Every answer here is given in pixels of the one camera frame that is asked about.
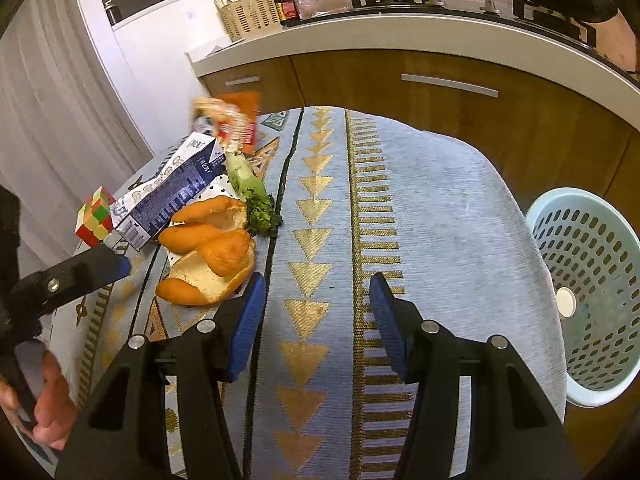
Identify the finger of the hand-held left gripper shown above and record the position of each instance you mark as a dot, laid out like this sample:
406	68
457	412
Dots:
85	277

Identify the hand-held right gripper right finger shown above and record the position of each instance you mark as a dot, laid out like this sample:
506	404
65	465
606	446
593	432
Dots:
390	330

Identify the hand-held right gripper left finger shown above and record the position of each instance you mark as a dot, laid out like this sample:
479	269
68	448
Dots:
247	325

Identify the orange fruit peel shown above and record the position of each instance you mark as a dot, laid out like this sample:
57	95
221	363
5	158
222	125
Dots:
200	285

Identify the white blue milk carton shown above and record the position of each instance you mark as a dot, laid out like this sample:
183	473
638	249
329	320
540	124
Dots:
165	195

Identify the light blue perforated basket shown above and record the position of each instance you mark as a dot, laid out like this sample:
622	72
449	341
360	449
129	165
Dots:
590	250

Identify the person's left hand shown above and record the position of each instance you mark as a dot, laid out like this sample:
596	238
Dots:
55	405

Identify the colourful puzzle cube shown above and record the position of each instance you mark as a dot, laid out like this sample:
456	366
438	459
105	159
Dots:
97	215

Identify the patterned grey blue tablecloth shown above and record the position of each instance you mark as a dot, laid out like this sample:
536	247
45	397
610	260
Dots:
450	220

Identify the pale green vegetable stalk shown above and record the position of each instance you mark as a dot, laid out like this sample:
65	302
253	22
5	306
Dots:
250	190

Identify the white curtain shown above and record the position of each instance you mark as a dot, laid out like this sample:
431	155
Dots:
60	110

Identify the orange snack packet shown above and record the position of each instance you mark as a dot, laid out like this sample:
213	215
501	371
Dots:
235	130

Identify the red snack packet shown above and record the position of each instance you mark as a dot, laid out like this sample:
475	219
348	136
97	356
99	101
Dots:
242	102

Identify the small grey packet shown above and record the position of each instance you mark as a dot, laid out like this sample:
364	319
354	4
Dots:
215	49

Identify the small dark jar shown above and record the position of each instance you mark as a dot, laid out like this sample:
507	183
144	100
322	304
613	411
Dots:
113	12

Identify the beige utensil holder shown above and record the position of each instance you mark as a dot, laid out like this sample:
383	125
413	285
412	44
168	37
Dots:
250	17

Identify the black gas stove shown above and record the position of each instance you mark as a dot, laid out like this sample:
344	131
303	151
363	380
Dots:
395	0

